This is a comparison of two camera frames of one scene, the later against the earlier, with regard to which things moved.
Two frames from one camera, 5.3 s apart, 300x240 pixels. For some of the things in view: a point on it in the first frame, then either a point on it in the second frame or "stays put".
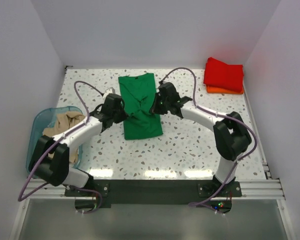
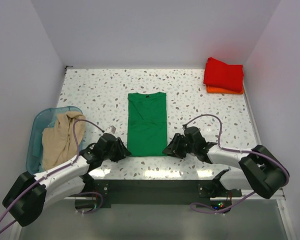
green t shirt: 138,90 -> 147,124
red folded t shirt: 219,74 stays put
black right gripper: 155,109 -> 173,148
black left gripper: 124,116 -> 122,152
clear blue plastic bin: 42,119 stays put
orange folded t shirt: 218,90 stays put
